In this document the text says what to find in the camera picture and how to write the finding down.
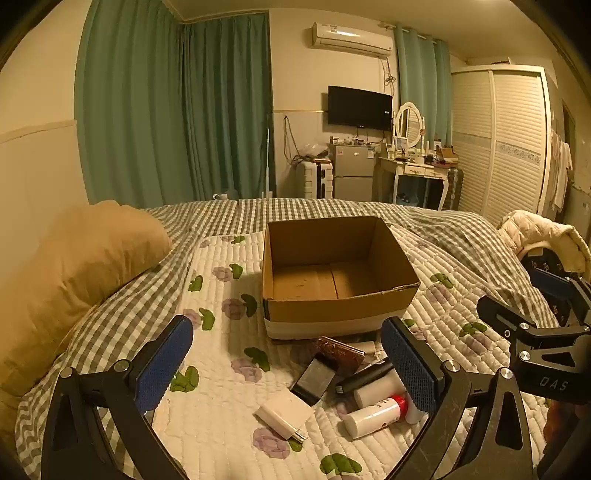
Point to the white charger plug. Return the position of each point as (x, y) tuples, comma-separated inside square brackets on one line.
[(282, 413)]

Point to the cardboard box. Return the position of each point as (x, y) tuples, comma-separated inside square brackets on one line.
[(300, 281)]

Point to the hanging white clothes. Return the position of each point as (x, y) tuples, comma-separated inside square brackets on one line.
[(561, 166)]

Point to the dark suitcase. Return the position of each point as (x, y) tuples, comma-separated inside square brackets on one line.
[(455, 187)]

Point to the silver mini fridge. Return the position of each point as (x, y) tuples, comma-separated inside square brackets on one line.
[(353, 171)]

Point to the white louvred wardrobe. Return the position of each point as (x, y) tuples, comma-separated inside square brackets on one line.
[(501, 138)]

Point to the white bottle with red cap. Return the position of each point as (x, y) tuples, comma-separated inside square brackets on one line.
[(374, 417)]

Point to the narrow green curtain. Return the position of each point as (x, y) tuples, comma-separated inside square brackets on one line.
[(425, 87)]

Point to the white suitcase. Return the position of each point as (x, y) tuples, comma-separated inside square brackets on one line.
[(316, 181)]

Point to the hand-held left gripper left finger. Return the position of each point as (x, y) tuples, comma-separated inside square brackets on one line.
[(164, 367)]

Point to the wide green curtain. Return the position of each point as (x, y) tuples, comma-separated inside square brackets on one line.
[(131, 106)]

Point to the white floral quilted mat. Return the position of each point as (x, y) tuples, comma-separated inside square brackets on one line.
[(221, 332)]

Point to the black smartphone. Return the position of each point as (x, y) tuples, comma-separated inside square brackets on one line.
[(314, 376)]

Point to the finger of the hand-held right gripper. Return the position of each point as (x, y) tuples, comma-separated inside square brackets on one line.
[(501, 314), (551, 282)]

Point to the white dressing table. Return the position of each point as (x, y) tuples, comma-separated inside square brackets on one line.
[(415, 170)]

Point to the white pole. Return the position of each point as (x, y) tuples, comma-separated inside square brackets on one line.
[(269, 157)]

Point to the grey checked duvet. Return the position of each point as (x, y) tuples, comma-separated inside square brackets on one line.
[(115, 314)]

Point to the dark patterned cloth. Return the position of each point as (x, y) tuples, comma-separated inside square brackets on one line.
[(542, 259)]

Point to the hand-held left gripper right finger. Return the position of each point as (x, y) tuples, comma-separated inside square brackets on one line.
[(411, 369)]

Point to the white puffer jacket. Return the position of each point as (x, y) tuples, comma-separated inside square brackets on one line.
[(545, 233)]

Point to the black wall television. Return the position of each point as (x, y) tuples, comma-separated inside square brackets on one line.
[(359, 107)]

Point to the green corner curtain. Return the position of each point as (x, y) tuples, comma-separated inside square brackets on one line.
[(228, 106)]

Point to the plain white bottle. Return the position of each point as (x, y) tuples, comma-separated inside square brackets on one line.
[(381, 387)]

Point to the clear plastic bag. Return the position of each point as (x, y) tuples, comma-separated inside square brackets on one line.
[(315, 150)]

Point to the tan pillow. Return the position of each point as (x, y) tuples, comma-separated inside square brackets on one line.
[(69, 281)]

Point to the brown patterned card case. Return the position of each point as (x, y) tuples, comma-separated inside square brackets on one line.
[(339, 353)]

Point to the black rectangular device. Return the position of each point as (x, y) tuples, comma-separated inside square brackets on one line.
[(364, 374)]

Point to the white air conditioner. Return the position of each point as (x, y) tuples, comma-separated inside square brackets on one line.
[(351, 40)]

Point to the white oval mirror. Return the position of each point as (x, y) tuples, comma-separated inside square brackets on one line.
[(408, 121)]

